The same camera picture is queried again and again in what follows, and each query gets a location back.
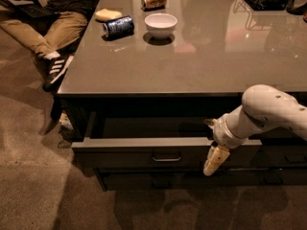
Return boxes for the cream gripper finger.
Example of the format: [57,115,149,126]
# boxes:
[203,145,230,176]

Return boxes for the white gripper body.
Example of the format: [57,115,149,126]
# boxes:
[213,114,247,149]

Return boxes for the dark top drawer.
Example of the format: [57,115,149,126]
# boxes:
[70,110,263,170]

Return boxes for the dark drawer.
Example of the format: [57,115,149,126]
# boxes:
[94,168,224,191]
[70,110,263,170]

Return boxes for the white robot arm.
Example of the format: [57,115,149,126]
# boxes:
[203,84,307,176]

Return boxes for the dark bottom drawer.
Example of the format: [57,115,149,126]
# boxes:
[94,168,224,191]

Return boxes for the right side drawers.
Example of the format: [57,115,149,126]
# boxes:
[222,128,307,185]

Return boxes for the white ceramic bowl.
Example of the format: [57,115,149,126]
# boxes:
[145,13,177,39]

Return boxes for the blue soda can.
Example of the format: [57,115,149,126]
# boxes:
[103,15,134,38]

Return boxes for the dark round object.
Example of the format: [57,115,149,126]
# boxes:
[286,0,307,15]

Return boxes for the tan soda can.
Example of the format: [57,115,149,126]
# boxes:
[141,0,167,10]

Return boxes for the yellow sponge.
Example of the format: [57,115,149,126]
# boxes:
[95,9,122,22]

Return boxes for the black striped sneaker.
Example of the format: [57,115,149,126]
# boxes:
[42,55,74,92]

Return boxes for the seated person khaki trousers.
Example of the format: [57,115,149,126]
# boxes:
[0,0,96,60]

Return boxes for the black laptop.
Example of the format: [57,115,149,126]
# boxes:
[0,0,59,19]

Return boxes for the dark cabinet frame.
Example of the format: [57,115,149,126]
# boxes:
[55,92,307,192]

